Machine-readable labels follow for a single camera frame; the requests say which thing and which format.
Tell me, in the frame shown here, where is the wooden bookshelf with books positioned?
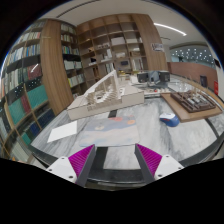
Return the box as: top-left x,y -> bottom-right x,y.
0,19 -> 86,161

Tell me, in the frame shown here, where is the white architectural building model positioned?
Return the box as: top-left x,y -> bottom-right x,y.
67,70 -> 144,120

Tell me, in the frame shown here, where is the pastel patterned mouse pad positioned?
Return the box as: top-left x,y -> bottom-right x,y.
79,116 -> 140,147

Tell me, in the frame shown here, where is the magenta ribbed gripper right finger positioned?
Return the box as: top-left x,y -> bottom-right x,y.
135,144 -> 183,184

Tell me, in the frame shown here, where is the dark model on wooden board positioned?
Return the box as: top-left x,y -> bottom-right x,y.
161,91 -> 222,122

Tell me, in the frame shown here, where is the white sheet of paper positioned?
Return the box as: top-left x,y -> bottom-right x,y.
48,121 -> 77,143

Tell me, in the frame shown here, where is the black box left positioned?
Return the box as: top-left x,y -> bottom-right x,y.
137,72 -> 148,83

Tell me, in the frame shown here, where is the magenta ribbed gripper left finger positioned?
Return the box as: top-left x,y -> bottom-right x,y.
47,145 -> 96,187

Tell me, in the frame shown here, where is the blue and white computer mouse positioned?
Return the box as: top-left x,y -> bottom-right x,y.
160,113 -> 180,127

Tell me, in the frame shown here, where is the long ceiling light strip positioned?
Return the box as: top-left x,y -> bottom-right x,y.
154,23 -> 187,37

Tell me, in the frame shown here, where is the wooden open shelf unit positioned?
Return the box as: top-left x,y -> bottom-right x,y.
77,14 -> 167,87

